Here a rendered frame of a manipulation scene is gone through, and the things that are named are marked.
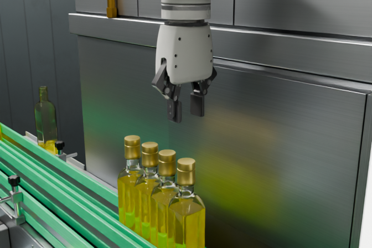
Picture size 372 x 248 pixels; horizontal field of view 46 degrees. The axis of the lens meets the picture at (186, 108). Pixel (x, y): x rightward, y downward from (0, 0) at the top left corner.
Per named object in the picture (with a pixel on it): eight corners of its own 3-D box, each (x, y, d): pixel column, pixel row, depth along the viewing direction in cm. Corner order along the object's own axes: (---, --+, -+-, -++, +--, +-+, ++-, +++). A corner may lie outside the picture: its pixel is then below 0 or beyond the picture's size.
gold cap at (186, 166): (199, 182, 83) (199, 160, 82) (185, 187, 81) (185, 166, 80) (186, 176, 86) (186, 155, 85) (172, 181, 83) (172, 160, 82)
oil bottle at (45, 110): (60, 158, 157) (54, 87, 150) (46, 163, 153) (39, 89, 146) (52, 154, 161) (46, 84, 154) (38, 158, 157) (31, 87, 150)
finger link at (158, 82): (177, 46, 76) (187, 73, 79) (145, 69, 72) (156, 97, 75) (181, 46, 75) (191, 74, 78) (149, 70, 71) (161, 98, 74)
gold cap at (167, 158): (180, 172, 87) (180, 152, 86) (166, 177, 85) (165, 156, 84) (168, 168, 90) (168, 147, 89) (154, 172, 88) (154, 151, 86)
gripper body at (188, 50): (192, 14, 81) (192, 73, 84) (148, 16, 74) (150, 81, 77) (222, 15, 76) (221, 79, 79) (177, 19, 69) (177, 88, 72)
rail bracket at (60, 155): (81, 178, 142) (78, 139, 138) (61, 184, 137) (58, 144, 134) (75, 174, 145) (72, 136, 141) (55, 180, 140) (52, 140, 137)
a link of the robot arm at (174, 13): (189, 1, 80) (189, 19, 81) (151, 3, 75) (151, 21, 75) (222, 3, 74) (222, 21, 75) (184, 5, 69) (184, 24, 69)
